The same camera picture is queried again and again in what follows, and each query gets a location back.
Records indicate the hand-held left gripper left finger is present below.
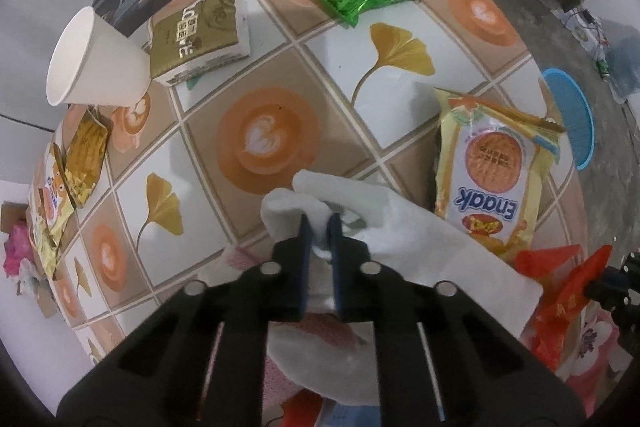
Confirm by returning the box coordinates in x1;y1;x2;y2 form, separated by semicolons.
57;213;313;427

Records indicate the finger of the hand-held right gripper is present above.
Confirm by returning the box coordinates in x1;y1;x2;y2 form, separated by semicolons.
585;252;640;323

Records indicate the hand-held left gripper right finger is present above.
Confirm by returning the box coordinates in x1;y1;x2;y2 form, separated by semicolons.
327;213;586;427

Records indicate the red wrapper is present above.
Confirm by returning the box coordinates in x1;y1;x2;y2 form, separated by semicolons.
515;244;613;373

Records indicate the white tissue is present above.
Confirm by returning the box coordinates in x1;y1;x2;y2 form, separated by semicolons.
260;169;543;408

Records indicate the blue plastic bin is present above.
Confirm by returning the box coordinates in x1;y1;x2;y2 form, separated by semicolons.
542;68;595;172

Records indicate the pink floral cloth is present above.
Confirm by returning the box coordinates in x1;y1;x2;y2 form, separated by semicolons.
220;242;636;427

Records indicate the yellow biscuit packet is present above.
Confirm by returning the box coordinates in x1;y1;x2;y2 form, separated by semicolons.
432;87;566;264

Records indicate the tile print tablecloth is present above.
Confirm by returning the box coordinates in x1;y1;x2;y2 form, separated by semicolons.
47;0;591;368

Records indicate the small gold foil packet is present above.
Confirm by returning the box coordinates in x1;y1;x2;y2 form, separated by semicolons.
64;109;111;208

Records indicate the gold tissue pack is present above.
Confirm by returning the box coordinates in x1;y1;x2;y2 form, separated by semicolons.
149;0;251;86

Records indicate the yellow printed snack packet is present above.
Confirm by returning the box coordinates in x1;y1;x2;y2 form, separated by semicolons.
30;142;76;280

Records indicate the pink flower item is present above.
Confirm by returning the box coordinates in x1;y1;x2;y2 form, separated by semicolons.
2;222;36;278

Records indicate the white paper cup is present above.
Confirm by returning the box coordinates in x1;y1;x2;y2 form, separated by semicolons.
46;6;152;108

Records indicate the cardboard box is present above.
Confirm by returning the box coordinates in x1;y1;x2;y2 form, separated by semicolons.
0;202;31;233

